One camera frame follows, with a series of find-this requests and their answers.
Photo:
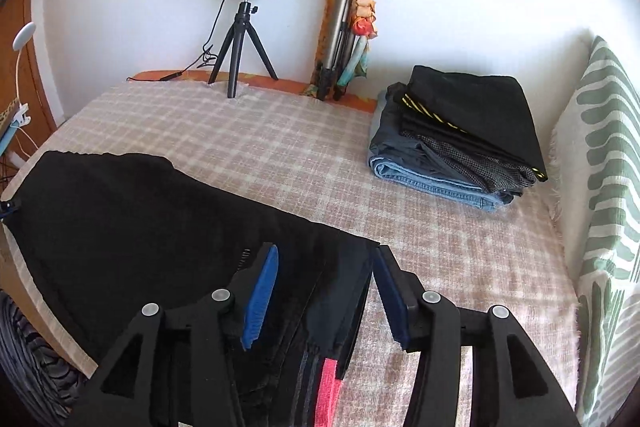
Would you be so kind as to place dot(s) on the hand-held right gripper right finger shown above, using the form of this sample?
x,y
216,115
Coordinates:
x,y
392,302

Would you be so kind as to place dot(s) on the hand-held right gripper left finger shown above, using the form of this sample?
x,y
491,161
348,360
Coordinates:
x,y
260,297

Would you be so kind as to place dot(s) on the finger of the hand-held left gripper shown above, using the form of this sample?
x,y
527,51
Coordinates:
x,y
7,208

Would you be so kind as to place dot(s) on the folded grey mesh pants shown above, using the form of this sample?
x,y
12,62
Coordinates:
x,y
475,172

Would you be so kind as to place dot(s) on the folded dark grey pants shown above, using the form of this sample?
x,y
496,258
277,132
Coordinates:
x,y
395,127

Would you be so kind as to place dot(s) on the folded black yellow-striped pants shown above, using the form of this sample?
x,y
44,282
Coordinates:
x,y
475,107

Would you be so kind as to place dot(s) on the stack of folded clothes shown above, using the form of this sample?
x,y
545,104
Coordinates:
x,y
425,187

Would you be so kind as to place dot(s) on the pink checked blanket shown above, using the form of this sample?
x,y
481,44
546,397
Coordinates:
x,y
300,167

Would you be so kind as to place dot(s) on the black striped cloth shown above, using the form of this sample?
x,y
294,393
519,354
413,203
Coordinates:
x,y
30,357

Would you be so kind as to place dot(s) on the white gooseneck lamp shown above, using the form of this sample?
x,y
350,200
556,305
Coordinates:
x,y
25,34

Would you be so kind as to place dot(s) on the orange mattress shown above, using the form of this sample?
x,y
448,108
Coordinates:
x,y
280,84

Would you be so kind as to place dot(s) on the green and white patterned cushion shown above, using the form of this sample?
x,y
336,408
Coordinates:
x,y
605,157

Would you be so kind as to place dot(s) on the folded silver tripod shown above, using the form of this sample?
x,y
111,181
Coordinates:
x,y
336,17

